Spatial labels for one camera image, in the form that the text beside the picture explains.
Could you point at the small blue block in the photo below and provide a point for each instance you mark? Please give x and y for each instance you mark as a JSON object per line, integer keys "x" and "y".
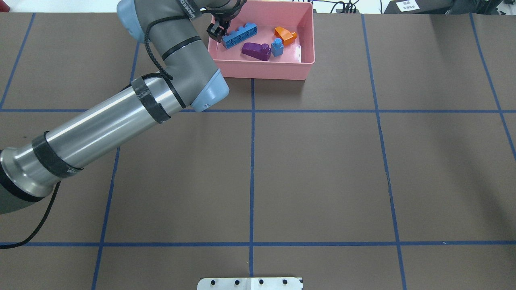
{"x": 277, "y": 47}

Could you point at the orange block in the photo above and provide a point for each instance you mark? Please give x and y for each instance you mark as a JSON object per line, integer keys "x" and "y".
{"x": 286, "y": 36}

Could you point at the white camera pedestal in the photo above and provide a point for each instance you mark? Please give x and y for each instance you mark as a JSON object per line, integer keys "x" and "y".
{"x": 249, "y": 283}

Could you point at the purple wedge block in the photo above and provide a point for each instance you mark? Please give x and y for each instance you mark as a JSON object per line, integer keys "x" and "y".
{"x": 258, "y": 51}

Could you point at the long blue block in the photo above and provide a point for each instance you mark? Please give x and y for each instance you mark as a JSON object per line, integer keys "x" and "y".
{"x": 239, "y": 35}

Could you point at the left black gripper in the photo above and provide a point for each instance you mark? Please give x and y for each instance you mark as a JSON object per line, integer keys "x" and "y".
{"x": 216, "y": 30}

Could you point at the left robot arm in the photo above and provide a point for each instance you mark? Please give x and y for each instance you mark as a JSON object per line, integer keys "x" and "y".
{"x": 189, "y": 78}

